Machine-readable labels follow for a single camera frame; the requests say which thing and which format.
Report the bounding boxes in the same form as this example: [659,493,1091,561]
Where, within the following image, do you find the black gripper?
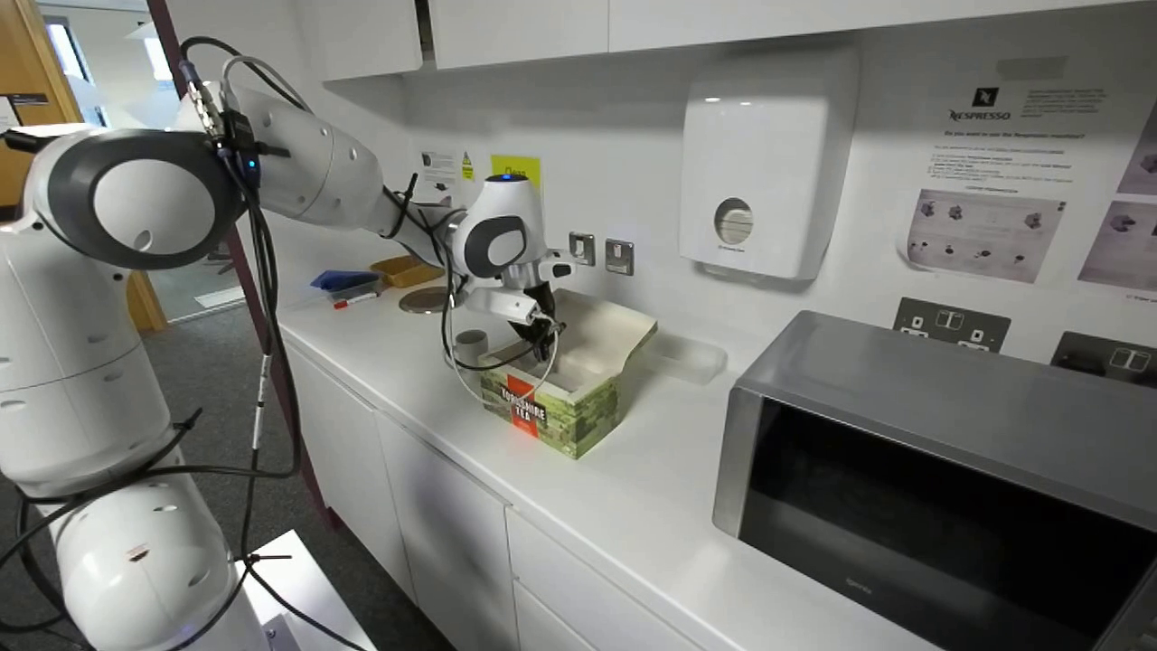
[484,287,553,327]

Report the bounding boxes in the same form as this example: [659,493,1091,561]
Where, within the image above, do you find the coffee instruction poster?
[891,51,1157,295]

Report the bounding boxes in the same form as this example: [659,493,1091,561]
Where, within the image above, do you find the white upper cabinets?
[289,0,1149,80]

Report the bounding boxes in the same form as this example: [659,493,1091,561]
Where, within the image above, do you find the white ceramic mug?
[453,328,491,366]

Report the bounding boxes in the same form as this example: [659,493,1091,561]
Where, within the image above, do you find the round steel drain tray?
[396,287,449,316]

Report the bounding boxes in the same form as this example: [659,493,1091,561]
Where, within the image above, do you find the white lower cabinets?
[289,340,696,651]

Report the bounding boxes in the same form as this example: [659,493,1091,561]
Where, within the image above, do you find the black double socket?
[891,295,1008,352]

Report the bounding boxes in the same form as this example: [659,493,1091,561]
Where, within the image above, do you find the green tea bag box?
[477,289,659,459]

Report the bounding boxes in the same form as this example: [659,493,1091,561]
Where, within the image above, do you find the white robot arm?
[0,88,553,651]

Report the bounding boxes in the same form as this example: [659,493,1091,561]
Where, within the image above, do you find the wall switch plate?
[605,239,637,275]
[568,230,597,269]

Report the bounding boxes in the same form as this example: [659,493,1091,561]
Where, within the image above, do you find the silver microwave oven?
[712,310,1157,651]

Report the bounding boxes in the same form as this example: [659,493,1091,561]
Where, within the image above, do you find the left wall switch plate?
[568,230,597,269]

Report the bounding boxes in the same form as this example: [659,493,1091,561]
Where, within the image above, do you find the white cabinets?
[289,0,1149,80]
[289,340,696,651]

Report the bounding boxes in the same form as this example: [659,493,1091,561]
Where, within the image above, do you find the blue cloth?
[312,272,379,300]

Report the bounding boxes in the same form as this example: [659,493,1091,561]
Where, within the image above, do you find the right wall switch plate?
[605,239,637,275]

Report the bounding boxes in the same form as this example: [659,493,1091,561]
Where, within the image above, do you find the white paper towel dispenser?
[683,89,830,283]

